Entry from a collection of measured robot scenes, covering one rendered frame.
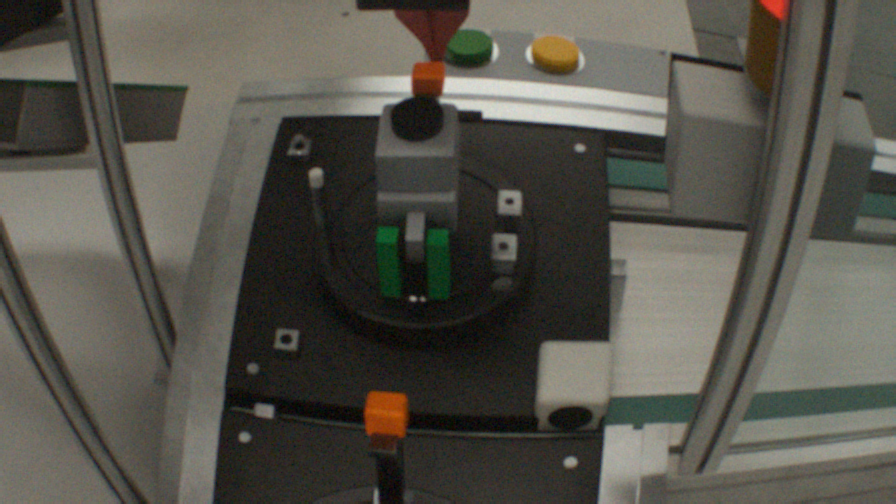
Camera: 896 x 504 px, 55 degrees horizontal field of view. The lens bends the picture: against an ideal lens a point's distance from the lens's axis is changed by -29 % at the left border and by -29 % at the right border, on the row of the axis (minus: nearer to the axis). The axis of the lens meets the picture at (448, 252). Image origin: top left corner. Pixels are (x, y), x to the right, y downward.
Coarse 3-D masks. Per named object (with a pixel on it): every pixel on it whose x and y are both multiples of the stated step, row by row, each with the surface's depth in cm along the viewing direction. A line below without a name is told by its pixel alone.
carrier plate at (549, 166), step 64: (320, 128) 83; (512, 128) 82; (576, 192) 79; (256, 256) 76; (576, 256) 75; (256, 320) 72; (320, 320) 72; (512, 320) 72; (576, 320) 72; (256, 384) 69; (320, 384) 69; (384, 384) 69; (448, 384) 69; (512, 384) 69
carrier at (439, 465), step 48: (240, 432) 67; (288, 432) 67; (336, 432) 67; (240, 480) 64; (288, 480) 64; (336, 480) 65; (432, 480) 65; (480, 480) 65; (528, 480) 64; (576, 480) 64
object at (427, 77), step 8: (416, 64) 72; (424, 64) 72; (432, 64) 72; (440, 64) 72; (416, 72) 71; (424, 72) 71; (432, 72) 71; (440, 72) 71; (416, 80) 71; (424, 80) 71; (432, 80) 71; (440, 80) 71; (416, 88) 71; (424, 88) 71; (432, 88) 71; (440, 88) 71; (416, 96) 71; (424, 96) 71; (432, 96) 71; (440, 96) 72
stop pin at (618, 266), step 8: (616, 264) 75; (624, 264) 75; (616, 272) 75; (624, 272) 75; (616, 280) 75; (624, 280) 75; (616, 288) 76; (624, 288) 76; (616, 296) 76; (616, 304) 77
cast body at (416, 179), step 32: (384, 128) 66; (416, 128) 65; (448, 128) 66; (384, 160) 65; (416, 160) 65; (448, 160) 65; (384, 192) 67; (416, 192) 67; (448, 192) 67; (384, 224) 69; (416, 224) 67; (448, 224) 68; (416, 256) 67
